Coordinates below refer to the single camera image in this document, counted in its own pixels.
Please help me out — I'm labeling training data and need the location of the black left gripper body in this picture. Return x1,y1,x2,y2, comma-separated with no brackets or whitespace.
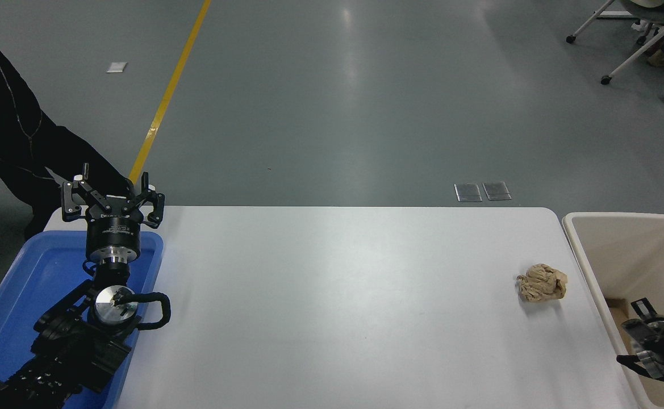
85,196,142,254

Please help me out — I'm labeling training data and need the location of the tan paper ball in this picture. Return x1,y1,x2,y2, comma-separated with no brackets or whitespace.
516,263,568,303

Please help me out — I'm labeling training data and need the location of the brown cardboard piece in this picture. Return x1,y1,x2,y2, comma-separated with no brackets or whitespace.
607,298,638,354

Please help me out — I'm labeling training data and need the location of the large pale bin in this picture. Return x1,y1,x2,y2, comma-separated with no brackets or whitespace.
562,212,664,409

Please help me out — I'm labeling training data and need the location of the blue plastic tray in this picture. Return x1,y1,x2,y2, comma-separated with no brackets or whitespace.
0,230,164,409

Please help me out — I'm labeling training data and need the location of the metal floor plate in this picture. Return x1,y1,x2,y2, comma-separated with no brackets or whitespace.
482,181,512,202
454,183,483,203

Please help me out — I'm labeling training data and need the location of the white wheeled chair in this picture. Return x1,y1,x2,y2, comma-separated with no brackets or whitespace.
566,0,664,86

